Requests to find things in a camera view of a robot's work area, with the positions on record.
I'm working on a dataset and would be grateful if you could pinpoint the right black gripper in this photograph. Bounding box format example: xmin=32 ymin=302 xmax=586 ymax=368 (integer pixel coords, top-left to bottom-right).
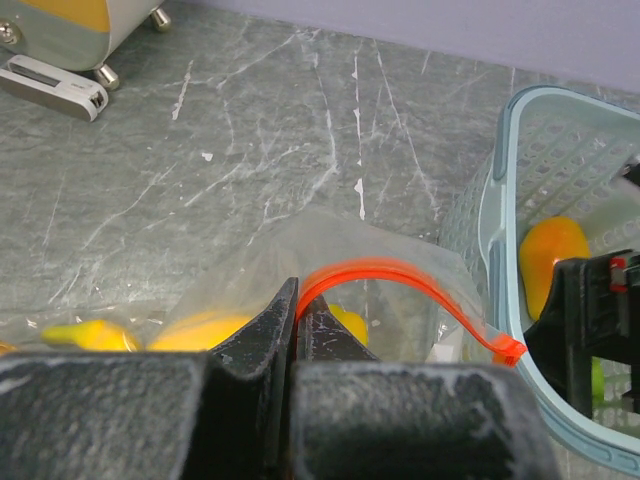
xmin=524 ymin=249 xmax=639 ymax=418

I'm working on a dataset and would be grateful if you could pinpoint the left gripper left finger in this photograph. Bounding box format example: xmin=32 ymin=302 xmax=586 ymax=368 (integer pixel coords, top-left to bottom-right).
xmin=1 ymin=278 xmax=298 ymax=479

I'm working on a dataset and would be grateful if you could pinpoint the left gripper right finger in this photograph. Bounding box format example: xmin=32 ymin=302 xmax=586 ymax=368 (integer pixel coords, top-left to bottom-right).
xmin=289 ymin=298 xmax=560 ymax=479

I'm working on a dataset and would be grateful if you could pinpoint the green toy cabbage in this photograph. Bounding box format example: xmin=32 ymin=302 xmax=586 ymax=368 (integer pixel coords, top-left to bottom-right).
xmin=591 ymin=357 xmax=605 ymax=407

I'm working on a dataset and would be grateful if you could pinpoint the orange toy mango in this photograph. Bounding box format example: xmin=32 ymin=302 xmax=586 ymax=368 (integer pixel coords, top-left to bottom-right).
xmin=518 ymin=216 xmax=591 ymax=322

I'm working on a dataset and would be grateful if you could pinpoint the yellow toy mango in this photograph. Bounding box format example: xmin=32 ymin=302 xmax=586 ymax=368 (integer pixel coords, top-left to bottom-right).
xmin=146 ymin=311 xmax=252 ymax=352

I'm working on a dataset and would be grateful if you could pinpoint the yellow toy starfruit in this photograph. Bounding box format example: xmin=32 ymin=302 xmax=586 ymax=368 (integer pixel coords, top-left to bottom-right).
xmin=329 ymin=304 xmax=369 ymax=347

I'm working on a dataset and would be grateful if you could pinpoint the light blue plastic basket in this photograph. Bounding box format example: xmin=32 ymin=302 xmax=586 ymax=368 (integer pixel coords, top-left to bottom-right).
xmin=438 ymin=86 xmax=639 ymax=476

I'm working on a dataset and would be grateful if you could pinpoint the clear zip bag orange zipper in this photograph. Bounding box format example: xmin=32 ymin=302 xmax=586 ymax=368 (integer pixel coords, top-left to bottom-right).
xmin=1 ymin=303 xmax=166 ymax=354

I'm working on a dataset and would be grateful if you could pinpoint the round cream drawer box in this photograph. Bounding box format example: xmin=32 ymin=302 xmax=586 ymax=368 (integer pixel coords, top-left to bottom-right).
xmin=1 ymin=0 xmax=172 ymax=91

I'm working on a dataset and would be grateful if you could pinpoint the small white bracket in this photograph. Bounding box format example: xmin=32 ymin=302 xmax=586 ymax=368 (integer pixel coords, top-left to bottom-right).
xmin=1 ymin=55 xmax=109 ymax=122

